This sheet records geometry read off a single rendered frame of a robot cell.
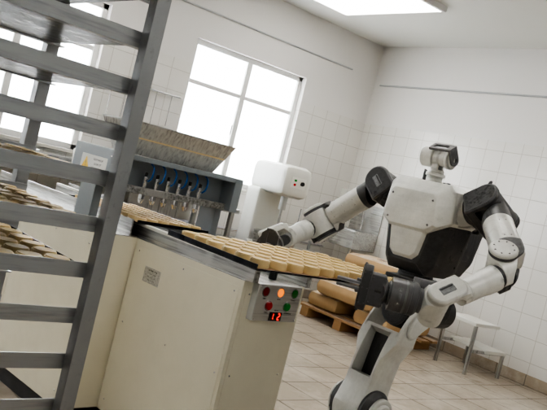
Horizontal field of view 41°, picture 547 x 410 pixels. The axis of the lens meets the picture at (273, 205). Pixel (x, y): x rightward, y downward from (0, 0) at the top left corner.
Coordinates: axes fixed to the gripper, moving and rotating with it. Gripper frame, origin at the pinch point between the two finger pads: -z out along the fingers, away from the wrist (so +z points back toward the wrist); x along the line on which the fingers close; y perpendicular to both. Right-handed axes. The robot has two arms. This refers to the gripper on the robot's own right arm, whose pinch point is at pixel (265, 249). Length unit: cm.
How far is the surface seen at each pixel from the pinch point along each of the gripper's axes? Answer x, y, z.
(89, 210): -10, -80, 73
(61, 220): 4, -32, -93
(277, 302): -23, 6, 48
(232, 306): -26.9, -9.4, 38.6
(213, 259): -14, -22, 50
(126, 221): -11, -66, 80
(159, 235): -13, -49, 73
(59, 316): -14, -29, -90
